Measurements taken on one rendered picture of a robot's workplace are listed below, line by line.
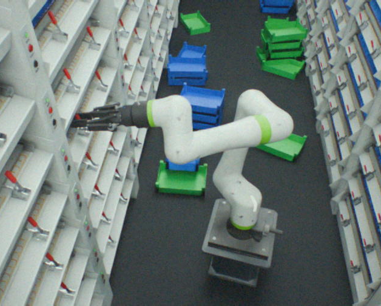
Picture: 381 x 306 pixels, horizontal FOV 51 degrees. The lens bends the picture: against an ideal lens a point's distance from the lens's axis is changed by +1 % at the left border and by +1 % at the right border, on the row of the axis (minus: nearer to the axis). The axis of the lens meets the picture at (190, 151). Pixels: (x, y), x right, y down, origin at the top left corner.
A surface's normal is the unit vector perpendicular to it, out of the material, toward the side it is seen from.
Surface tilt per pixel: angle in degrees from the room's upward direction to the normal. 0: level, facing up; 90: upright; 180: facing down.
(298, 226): 0
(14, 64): 90
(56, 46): 19
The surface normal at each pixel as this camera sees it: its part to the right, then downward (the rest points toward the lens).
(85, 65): 0.33, -0.64
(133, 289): 0.00, -0.70
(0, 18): -0.10, 0.71
